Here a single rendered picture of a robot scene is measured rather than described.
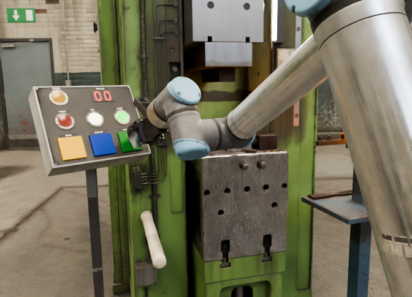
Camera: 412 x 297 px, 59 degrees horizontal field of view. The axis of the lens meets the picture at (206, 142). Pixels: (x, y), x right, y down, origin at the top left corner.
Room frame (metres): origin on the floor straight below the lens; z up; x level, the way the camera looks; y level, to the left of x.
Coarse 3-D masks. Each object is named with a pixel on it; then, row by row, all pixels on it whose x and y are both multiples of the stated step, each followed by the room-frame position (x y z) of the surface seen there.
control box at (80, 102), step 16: (32, 96) 1.16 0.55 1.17; (48, 96) 1.17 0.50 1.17; (80, 96) 1.23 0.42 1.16; (112, 96) 1.30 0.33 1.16; (128, 96) 1.34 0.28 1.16; (32, 112) 1.18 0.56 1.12; (48, 112) 1.14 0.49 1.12; (64, 112) 1.17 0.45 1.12; (80, 112) 1.20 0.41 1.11; (96, 112) 1.23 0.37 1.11; (112, 112) 1.27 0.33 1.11; (128, 112) 1.31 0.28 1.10; (48, 128) 1.11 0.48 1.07; (64, 128) 1.14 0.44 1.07; (80, 128) 1.17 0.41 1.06; (96, 128) 1.20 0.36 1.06; (112, 128) 1.23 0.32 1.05; (48, 144) 1.08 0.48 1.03; (48, 160) 1.08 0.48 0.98; (80, 160) 1.11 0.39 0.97; (96, 160) 1.14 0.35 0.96; (112, 160) 1.19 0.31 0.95; (128, 160) 1.25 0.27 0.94
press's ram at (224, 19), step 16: (192, 0) 1.46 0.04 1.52; (208, 0) 1.48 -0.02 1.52; (224, 0) 1.50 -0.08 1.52; (240, 0) 1.51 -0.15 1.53; (256, 0) 1.53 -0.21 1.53; (192, 16) 1.46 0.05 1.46; (208, 16) 1.48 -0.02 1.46; (224, 16) 1.50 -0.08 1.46; (240, 16) 1.51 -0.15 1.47; (256, 16) 1.53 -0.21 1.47; (192, 32) 1.47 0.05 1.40; (208, 32) 1.48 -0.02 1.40; (224, 32) 1.50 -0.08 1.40; (240, 32) 1.51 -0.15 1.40; (256, 32) 1.53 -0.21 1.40
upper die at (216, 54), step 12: (192, 48) 1.70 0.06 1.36; (204, 48) 1.48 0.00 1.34; (216, 48) 1.49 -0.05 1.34; (228, 48) 1.50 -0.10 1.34; (240, 48) 1.51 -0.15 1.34; (192, 60) 1.70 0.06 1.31; (204, 60) 1.49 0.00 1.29; (216, 60) 1.49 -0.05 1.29; (228, 60) 1.50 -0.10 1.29; (240, 60) 1.51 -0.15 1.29
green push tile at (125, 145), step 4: (120, 132) 1.23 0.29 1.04; (124, 132) 1.24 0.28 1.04; (120, 136) 1.23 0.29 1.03; (124, 136) 1.24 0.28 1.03; (120, 140) 1.22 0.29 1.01; (124, 140) 1.23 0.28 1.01; (128, 140) 1.23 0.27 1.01; (136, 140) 1.25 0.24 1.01; (120, 144) 1.22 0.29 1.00; (124, 144) 1.22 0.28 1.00; (128, 144) 1.23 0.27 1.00; (136, 144) 1.24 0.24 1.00; (140, 144) 1.25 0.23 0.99; (124, 148) 1.21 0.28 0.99; (128, 148) 1.22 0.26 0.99; (132, 148) 1.23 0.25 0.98; (136, 148) 1.23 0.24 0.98; (140, 148) 1.24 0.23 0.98
